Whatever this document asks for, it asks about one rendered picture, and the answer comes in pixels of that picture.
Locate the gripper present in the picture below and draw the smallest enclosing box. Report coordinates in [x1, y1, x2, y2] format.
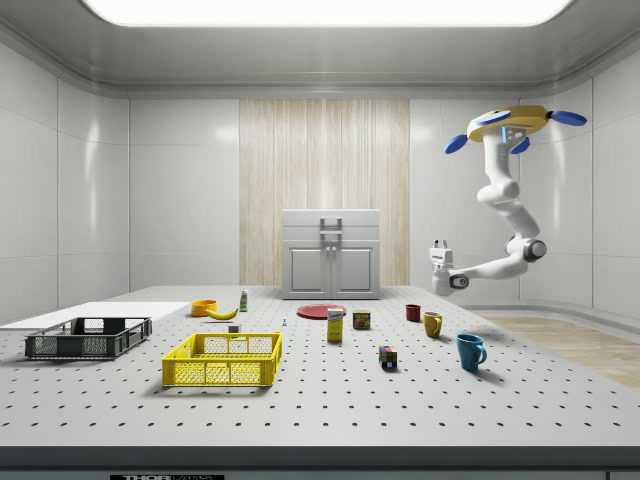
[428, 238, 457, 273]

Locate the yellow mug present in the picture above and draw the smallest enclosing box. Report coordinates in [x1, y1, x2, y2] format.
[422, 310, 445, 340]

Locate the blue mug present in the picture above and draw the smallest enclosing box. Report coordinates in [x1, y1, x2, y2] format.
[455, 333, 489, 373]

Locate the white cabinet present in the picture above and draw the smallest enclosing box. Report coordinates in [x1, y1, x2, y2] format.
[281, 208, 383, 301]

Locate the puzzle cube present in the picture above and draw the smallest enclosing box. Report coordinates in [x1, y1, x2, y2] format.
[377, 344, 400, 372]

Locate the yellow and white box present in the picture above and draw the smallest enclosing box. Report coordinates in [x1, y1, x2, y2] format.
[326, 307, 347, 345]

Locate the red plate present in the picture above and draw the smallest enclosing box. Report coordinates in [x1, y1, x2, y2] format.
[295, 303, 348, 322]

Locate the yellow basket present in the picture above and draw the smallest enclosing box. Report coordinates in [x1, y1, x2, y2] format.
[160, 331, 284, 388]

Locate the white board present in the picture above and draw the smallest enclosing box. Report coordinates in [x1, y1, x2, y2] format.
[0, 301, 188, 331]

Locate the dark grey basket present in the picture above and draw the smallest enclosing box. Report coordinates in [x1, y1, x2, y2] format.
[24, 315, 154, 362]

